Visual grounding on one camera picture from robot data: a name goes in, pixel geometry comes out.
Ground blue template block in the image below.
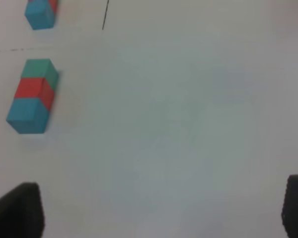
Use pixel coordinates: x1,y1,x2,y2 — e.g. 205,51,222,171
24,0,55,30

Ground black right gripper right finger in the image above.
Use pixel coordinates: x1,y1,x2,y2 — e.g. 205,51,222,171
281,175,298,238

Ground green block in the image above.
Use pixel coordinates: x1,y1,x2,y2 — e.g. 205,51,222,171
21,59,59,90

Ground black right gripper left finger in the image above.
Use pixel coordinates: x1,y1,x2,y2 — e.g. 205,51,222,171
0,182,45,238

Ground red template block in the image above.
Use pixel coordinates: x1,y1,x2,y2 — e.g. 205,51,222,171
49,0,58,14

